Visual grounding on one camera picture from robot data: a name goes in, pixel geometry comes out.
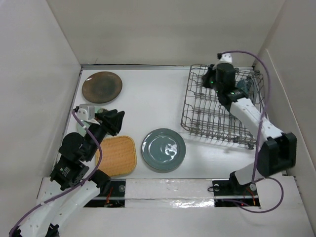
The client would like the blue floral white plate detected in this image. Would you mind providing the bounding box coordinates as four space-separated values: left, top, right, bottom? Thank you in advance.
246 76 258 105

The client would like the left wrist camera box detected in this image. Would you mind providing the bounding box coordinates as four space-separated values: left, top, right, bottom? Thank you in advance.
75 104 95 122

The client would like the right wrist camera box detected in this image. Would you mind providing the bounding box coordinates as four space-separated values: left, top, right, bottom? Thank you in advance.
217 53 233 64

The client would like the grey blue round plate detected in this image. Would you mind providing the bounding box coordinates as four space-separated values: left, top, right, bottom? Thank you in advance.
141 128 186 172

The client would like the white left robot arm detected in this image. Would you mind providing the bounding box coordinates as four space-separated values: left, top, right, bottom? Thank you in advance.
9 104 125 237

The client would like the brown round plate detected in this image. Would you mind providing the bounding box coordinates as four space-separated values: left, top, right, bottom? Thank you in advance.
81 71 123 104

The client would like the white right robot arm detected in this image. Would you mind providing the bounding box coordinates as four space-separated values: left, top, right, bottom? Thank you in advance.
202 63 297 194

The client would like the light green plate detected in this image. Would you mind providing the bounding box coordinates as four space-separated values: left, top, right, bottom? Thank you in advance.
77 107 107 137

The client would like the teal scalloped plate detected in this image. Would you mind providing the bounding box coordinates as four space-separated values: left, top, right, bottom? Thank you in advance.
237 78 254 94

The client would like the orange woven square tray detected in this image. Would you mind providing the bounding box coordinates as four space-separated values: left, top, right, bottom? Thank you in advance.
98 136 137 176

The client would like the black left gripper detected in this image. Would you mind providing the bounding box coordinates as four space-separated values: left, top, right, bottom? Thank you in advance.
85 108 125 160

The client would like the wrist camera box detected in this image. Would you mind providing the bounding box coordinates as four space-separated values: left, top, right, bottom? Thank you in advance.
217 53 233 64
75 104 95 122

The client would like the metal wire dish rack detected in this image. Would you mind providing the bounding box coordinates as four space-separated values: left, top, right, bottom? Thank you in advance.
181 64 265 150

